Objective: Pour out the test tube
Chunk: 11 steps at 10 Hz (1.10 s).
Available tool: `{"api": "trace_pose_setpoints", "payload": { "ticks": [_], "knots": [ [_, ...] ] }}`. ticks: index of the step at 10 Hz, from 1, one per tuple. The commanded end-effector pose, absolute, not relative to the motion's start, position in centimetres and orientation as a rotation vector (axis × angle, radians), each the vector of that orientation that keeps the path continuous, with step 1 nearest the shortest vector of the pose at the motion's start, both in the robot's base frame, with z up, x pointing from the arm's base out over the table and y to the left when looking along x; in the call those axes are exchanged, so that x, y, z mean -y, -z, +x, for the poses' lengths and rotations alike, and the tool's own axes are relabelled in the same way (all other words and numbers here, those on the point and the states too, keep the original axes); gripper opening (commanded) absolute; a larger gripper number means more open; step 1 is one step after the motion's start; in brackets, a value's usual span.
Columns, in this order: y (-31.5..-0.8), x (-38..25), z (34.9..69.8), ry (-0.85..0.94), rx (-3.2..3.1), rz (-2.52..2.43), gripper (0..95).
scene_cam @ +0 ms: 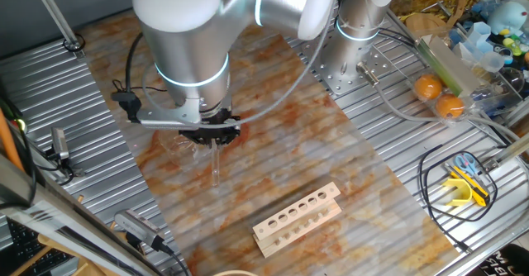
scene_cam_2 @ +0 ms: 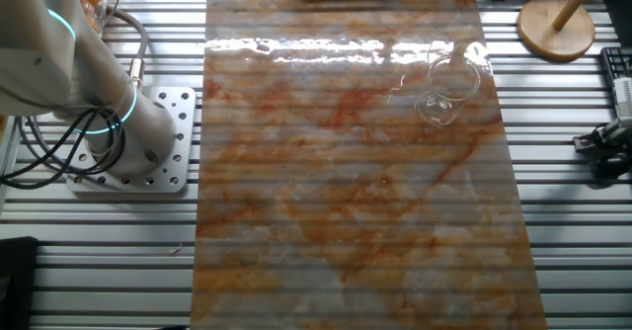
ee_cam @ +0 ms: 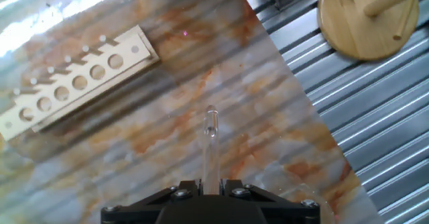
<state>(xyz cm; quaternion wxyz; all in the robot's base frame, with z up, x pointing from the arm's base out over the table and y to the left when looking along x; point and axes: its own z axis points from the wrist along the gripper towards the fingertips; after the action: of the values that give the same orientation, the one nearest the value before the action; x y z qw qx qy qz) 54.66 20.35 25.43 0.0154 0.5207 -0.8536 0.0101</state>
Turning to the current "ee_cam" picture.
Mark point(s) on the clear glass test tube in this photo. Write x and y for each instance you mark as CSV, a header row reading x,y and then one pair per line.
x,y
211,150

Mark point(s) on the wooden test tube rack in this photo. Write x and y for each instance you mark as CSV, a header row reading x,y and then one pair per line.
x,y
83,80

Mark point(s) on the orange marble pattern mat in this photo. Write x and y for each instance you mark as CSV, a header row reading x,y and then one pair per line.
x,y
167,116

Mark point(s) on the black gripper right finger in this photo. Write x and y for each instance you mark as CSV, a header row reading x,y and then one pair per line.
x,y
291,214

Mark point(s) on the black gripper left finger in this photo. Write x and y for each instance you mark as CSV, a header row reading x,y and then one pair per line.
x,y
134,214

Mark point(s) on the wooden mug tree stand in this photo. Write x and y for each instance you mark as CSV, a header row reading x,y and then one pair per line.
x,y
365,23

